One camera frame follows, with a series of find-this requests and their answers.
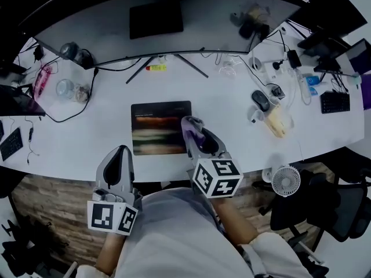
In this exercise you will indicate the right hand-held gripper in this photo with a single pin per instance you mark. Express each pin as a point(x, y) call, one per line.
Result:
point(217, 175)

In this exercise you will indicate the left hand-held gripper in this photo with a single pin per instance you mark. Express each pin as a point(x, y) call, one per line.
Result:
point(101, 216)

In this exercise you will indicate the purple cloth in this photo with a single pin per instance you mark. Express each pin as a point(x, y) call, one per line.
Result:
point(191, 129)

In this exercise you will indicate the dark striped mouse pad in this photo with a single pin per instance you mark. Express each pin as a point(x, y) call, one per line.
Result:
point(150, 126)

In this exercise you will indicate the person's right forearm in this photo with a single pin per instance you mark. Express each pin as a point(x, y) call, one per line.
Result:
point(234, 221)

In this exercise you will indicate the person's left forearm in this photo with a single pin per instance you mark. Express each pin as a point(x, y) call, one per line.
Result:
point(110, 253)

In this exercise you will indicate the black computer mouse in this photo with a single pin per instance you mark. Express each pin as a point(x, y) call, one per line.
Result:
point(260, 100)

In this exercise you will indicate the clear plastic bag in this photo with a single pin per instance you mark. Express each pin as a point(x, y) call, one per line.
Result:
point(227, 68)

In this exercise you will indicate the white desk fan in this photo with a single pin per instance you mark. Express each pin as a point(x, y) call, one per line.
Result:
point(285, 181)

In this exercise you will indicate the person's light shirt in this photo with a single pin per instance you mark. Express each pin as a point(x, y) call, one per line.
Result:
point(179, 236)

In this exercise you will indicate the small black plug adapter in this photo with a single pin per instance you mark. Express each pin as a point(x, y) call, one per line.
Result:
point(278, 92)

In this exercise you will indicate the yellow tube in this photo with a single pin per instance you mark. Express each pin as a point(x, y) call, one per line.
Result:
point(156, 67)

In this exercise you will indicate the small white round device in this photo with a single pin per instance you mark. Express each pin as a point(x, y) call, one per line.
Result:
point(258, 64)

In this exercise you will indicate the black office chair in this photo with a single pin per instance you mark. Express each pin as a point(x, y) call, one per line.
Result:
point(29, 250)
point(347, 210)

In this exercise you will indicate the white power strip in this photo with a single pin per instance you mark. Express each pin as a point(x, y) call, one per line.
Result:
point(303, 82)

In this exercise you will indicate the pink box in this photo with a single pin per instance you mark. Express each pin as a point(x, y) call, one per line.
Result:
point(42, 78)

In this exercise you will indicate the slim black keyboard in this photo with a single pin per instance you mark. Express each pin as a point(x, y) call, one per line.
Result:
point(1, 129)

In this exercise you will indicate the black power adapter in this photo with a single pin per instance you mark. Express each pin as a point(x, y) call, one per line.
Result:
point(294, 58)

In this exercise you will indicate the blue packet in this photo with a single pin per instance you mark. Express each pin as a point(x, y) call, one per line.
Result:
point(312, 80)

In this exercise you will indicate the large curved black monitor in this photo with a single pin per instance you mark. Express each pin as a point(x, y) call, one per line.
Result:
point(116, 19)

